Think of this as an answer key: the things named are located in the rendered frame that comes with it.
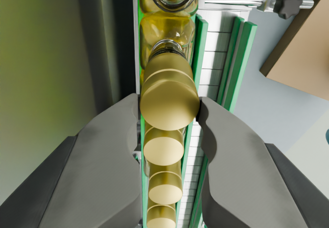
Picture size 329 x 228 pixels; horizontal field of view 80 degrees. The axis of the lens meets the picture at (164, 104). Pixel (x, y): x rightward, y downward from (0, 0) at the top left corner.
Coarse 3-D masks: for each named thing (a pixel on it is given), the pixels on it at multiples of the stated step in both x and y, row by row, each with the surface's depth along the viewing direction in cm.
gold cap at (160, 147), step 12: (156, 132) 16; (168, 132) 16; (180, 132) 17; (144, 144) 16; (156, 144) 16; (168, 144) 16; (180, 144) 16; (156, 156) 16; (168, 156) 16; (180, 156) 16
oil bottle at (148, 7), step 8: (144, 0) 17; (152, 0) 16; (144, 8) 18; (152, 8) 17; (192, 8) 17; (152, 16) 18; (160, 16) 18; (168, 16) 18; (176, 16) 18; (184, 16) 18
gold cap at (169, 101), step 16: (160, 64) 12; (176, 64) 12; (144, 80) 12; (160, 80) 10; (176, 80) 10; (192, 80) 12; (144, 96) 11; (160, 96) 11; (176, 96) 11; (192, 96) 11; (144, 112) 11; (160, 112) 11; (176, 112) 11; (192, 112) 11; (160, 128) 12; (176, 128) 12
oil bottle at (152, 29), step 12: (144, 24) 19; (156, 24) 18; (168, 24) 18; (180, 24) 18; (192, 24) 19; (144, 36) 18; (156, 36) 18; (168, 36) 18; (180, 36) 18; (192, 36) 19; (144, 48) 19; (192, 48) 20; (144, 60) 19
